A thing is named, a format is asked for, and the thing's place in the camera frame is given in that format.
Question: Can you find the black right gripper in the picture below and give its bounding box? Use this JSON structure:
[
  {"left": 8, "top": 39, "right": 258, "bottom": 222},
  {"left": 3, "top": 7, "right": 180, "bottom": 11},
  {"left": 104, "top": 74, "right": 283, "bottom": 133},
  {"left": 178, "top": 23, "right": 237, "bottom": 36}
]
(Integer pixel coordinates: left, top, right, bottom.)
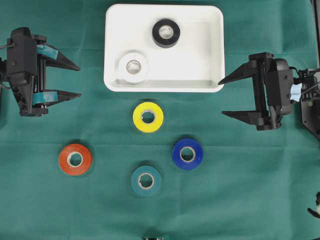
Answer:
[{"left": 218, "top": 52, "right": 283, "bottom": 131}]

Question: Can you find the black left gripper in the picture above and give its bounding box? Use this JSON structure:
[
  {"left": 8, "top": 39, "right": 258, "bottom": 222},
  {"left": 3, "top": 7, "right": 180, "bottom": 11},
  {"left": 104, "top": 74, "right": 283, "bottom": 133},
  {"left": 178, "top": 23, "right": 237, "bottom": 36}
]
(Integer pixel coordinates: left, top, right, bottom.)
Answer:
[{"left": 14, "top": 34, "right": 82, "bottom": 117}]

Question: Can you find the white tape roll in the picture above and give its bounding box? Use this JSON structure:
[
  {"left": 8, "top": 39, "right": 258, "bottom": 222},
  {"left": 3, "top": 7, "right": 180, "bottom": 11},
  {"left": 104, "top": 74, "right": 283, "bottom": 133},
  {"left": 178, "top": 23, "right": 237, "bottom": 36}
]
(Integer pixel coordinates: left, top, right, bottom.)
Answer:
[{"left": 118, "top": 52, "right": 149, "bottom": 84}]

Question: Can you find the red tape roll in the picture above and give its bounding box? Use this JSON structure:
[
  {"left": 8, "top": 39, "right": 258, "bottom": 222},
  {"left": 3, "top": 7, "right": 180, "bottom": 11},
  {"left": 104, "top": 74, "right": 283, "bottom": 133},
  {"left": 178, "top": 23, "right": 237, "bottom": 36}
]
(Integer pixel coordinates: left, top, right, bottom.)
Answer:
[{"left": 58, "top": 143, "right": 93, "bottom": 176}]

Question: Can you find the black tape roll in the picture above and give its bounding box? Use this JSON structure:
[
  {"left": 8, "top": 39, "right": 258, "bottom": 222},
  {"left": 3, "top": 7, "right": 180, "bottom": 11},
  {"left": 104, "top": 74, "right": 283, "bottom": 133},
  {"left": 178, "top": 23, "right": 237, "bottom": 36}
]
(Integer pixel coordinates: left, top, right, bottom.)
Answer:
[{"left": 152, "top": 18, "right": 181, "bottom": 48}]

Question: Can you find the green tape roll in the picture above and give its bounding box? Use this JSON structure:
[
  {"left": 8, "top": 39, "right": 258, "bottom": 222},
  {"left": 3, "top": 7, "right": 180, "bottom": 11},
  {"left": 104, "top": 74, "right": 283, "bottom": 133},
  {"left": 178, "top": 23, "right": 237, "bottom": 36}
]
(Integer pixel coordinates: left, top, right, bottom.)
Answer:
[{"left": 131, "top": 165, "right": 162, "bottom": 197}]

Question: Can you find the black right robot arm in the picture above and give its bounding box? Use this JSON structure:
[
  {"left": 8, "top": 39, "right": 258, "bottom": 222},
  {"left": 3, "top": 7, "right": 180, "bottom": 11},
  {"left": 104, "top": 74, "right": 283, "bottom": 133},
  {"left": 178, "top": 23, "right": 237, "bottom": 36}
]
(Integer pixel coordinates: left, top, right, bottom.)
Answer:
[{"left": 219, "top": 52, "right": 320, "bottom": 138}]

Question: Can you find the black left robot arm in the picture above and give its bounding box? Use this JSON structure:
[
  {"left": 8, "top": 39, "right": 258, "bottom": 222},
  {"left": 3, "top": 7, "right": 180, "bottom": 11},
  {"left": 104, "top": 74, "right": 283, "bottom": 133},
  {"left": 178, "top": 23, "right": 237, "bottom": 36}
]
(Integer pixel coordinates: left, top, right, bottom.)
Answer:
[{"left": 0, "top": 35, "right": 81, "bottom": 117}]

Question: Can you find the blue tape roll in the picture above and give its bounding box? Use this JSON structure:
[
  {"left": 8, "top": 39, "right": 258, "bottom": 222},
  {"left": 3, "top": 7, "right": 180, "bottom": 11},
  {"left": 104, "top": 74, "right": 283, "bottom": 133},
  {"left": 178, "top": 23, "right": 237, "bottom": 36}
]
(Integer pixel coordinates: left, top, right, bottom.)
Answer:
[{"left": 172, "top": 138, "right": 204, "bottom": 170}]

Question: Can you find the yellow tape roll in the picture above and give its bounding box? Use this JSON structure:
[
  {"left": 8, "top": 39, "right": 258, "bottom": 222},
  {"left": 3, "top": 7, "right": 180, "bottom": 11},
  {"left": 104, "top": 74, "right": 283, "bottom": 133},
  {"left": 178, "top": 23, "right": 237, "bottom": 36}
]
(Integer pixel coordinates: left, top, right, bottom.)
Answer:
[{"left": 132, "top": 101, "right": 164, "bottom": 133}]

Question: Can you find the white plastic case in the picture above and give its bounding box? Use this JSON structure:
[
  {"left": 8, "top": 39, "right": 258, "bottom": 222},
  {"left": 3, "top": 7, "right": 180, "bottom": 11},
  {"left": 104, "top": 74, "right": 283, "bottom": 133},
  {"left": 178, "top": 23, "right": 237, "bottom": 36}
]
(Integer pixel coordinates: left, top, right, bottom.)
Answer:
[{"left": 103, "top": 3, "right": 225, "bottom": 93}]

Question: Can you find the black white object at edge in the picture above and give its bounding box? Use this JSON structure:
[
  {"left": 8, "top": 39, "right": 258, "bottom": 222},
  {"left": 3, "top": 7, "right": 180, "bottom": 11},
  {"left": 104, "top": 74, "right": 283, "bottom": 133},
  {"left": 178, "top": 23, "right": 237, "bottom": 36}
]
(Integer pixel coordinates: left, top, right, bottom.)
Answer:
[{"left": 307, "top": 192, "right": 320, "bottom": 219}]

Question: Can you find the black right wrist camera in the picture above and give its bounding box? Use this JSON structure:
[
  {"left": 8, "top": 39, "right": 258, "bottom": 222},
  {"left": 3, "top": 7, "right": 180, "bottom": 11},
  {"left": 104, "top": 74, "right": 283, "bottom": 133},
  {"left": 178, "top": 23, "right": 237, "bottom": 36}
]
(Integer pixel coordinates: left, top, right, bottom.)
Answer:
[{"left": 265, "top": 58, "right": 294, "bottom": 116}]

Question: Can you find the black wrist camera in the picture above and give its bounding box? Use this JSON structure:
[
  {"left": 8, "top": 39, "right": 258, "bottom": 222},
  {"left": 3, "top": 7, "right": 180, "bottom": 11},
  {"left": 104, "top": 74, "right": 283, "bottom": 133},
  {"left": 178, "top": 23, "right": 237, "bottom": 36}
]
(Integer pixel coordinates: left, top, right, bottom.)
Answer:
[
  {"left": 265, "top": 58, "right": 294, "bottom": 116},
  {"left": 6, "top": 27, "right": 38, "bottom": 87}
]

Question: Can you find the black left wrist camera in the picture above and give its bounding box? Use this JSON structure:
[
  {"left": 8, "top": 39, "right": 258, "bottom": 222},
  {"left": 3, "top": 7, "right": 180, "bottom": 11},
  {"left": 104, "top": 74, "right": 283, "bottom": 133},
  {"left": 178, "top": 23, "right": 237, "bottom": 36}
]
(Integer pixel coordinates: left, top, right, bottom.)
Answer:
[{"left": 6, "top": 27, "right": 38, "bottom": 87}]

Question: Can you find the black right camera cable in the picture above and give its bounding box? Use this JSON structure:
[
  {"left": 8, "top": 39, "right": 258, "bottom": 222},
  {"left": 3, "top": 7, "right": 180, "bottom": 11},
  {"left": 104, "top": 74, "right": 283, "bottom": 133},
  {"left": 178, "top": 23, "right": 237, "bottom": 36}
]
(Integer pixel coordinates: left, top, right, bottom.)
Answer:
[{"left": 289, "top": 66, "right": 320, "bottom": 97}]

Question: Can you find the black low camera top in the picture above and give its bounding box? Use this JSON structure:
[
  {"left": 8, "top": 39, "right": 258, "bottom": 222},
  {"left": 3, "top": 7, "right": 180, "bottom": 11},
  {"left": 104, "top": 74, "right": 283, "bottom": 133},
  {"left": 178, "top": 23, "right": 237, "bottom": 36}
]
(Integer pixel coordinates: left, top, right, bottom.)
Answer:
[{"left": 141, "top": 236, "right": 165, "bottom": 240}]

